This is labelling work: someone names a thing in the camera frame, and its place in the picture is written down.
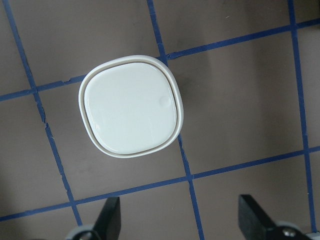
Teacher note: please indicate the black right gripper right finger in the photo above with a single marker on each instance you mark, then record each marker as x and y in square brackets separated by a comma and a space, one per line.
[254, 223]

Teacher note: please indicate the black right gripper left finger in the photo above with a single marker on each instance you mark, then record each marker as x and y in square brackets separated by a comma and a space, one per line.
[108, 223]

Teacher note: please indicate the white trash can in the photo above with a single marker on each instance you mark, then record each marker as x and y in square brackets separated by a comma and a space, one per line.
[131, 106]

